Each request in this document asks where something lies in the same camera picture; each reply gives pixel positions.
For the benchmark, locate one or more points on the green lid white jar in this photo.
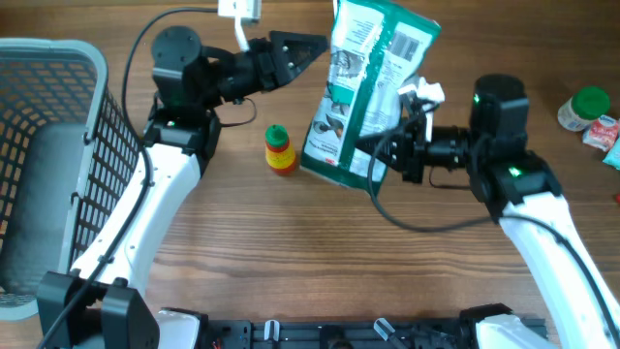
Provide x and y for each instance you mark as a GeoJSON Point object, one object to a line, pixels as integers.
{"type": "Point", "coordinates": [586, 106]}

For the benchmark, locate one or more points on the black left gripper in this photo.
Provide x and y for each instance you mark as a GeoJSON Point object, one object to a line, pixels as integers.
{"type": "Point", "coordinates": [277, 58]}

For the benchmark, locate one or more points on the grey plastic mesh basket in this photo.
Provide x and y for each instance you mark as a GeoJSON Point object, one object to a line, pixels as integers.
{"type": "Point", "coordinates": [67, 155]}

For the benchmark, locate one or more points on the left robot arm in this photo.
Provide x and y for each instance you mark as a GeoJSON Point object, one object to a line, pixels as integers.
{"type": "Point", "coordinates": [98, 302]}

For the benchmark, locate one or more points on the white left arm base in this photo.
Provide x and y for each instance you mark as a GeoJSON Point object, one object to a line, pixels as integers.
{"type": "Point", "coordinates": [180, 328]}

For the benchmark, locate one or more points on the red white tissue packet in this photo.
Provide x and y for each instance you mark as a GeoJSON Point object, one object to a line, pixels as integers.
{"type": "Point", "coordinates": [602, 133]}

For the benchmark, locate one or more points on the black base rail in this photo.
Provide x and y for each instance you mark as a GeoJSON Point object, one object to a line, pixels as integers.
{"type": "Point", "coordinates": [380, 333]}

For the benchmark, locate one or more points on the green 3M gloves packet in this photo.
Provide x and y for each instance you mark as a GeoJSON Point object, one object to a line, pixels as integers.
{"type": "Point", "coordinates": [375, 47]}

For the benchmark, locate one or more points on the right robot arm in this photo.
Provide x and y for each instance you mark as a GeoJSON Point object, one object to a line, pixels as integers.
{"type": "Point", "coordinates": [520, 191]}

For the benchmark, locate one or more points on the teal wet wipes packet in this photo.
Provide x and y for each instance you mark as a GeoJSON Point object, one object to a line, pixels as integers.
{"type": "Point", "coordinates": [612, 158]}

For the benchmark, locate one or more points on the red yellow sauce bottle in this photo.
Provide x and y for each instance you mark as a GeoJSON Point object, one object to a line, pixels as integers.
{"type": "Point", "coordinates": [280, 155]}

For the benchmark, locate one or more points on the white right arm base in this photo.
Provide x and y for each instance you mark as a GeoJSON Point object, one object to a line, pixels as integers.
{"type": "Point", "coordinates": [496, 326]}

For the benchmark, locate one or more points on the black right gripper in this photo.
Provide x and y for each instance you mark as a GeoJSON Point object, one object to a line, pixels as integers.
{"type": "Point", "coordinates": [406, 156]}

